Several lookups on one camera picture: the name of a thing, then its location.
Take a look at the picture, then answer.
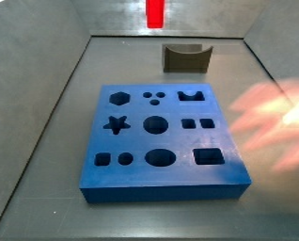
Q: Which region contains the blurred bare hand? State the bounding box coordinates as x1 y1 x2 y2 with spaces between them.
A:
230 78 299 171

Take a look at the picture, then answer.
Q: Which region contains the red vertical strip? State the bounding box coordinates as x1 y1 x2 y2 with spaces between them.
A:
146 0 164 28

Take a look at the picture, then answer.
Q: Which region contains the dark olive curved block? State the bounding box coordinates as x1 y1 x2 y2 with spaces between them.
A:
162 44 214 73

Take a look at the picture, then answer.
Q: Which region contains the blue shape-sorter block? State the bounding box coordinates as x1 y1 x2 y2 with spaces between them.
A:
79 84 251 203

